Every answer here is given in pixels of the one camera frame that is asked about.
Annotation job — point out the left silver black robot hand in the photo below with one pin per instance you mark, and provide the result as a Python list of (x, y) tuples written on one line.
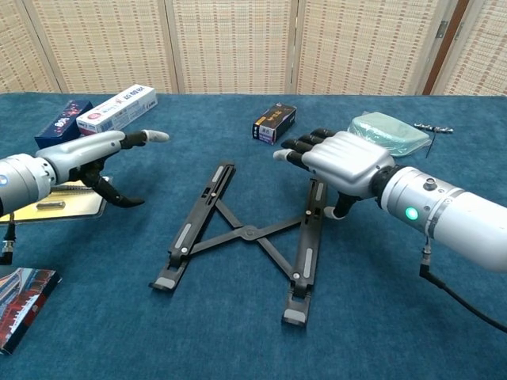
[(79, 154)]

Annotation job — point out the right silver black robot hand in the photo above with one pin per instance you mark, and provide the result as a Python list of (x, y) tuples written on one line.
[(348, 162)]

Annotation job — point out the black folding laptop stand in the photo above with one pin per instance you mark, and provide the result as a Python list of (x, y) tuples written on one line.
[(249, 232)]

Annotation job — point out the navy blue patterned box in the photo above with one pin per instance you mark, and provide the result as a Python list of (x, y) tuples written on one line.
[(63, 118)]

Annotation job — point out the yellow razor blister pack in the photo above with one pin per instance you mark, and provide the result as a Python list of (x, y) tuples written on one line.
[(79, 206)]

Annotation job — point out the mint green bagged dustpan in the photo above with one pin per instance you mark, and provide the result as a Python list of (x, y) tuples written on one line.
[(396, 132)]

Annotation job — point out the white toothpaste box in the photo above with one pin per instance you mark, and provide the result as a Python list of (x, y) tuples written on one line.
[(119, 111)]

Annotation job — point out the small black gold box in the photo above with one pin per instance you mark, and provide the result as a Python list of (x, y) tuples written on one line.
[(277, 122)]

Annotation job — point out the black zip tie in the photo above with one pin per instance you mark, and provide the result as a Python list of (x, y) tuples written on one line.
[(431, 144)]

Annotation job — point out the metal drill bit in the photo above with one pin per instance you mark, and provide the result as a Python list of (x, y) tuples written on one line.
[(433, 127)]

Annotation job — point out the blue table cloth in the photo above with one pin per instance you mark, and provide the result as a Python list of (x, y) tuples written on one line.
[(119, 245)]

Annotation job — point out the bamboo folding screen panel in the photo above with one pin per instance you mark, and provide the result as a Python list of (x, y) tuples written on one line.
[(483, 59), (20, 51), (107, 47), (364, 47), (233, 43)]

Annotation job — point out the red blue illustrated book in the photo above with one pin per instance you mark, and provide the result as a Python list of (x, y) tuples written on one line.
[(24, 305)]

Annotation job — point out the grey metal hinge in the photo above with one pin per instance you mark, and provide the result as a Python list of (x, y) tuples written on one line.
[(459, 31), (441, 29)]

